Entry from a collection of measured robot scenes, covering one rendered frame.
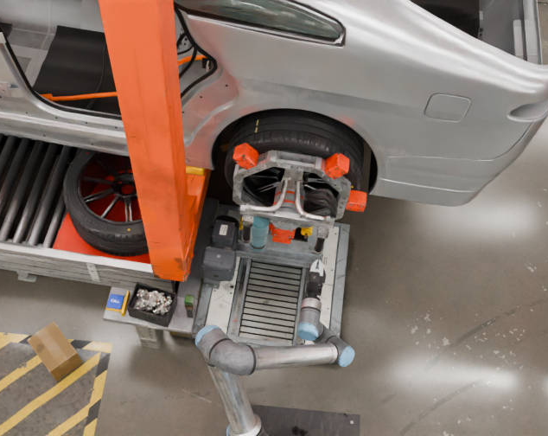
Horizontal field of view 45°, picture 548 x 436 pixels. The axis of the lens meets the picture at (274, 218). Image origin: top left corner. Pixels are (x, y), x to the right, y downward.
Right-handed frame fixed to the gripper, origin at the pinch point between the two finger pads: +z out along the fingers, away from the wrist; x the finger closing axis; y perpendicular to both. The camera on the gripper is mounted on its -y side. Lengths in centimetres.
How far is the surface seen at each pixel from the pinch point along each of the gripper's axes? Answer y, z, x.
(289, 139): -43, 33, -20
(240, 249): 58, 34, -45
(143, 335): 54, -28, -83
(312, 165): -37.1, 25.5, -8.6
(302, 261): 59, 33, -9
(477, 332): 83, 18, 96
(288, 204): -17.1, 17.1, -17.3
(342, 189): -23.0, 25.8, 6.1
